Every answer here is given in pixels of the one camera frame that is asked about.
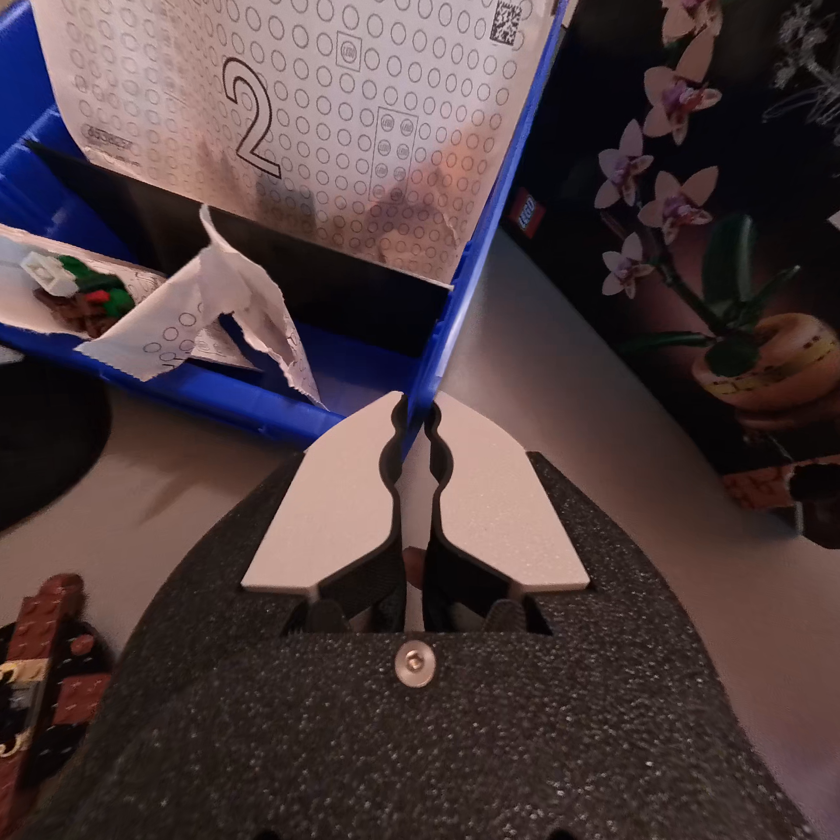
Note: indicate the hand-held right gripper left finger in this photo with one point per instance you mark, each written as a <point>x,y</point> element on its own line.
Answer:
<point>321,525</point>

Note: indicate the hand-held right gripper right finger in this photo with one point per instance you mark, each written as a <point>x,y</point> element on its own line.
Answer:
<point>512,525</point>

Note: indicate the blue bin with lego pieces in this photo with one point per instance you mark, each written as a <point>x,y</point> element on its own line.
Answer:
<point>216,394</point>

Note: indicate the torn white paper bag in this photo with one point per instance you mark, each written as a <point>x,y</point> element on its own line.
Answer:
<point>170,321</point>

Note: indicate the round brown orange lego build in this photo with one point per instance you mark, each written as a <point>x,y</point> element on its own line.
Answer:
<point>39,623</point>

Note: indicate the white printed paper bag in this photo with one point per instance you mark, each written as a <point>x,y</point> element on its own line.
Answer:
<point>328,98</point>

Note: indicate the pile of small lego pieces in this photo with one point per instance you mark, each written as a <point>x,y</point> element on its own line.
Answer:
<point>92,295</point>

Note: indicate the black quilted armrest pad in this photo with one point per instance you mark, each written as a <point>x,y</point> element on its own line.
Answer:
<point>39,446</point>

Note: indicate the dark brown printed box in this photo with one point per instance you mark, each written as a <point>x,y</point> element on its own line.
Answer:
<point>754,197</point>

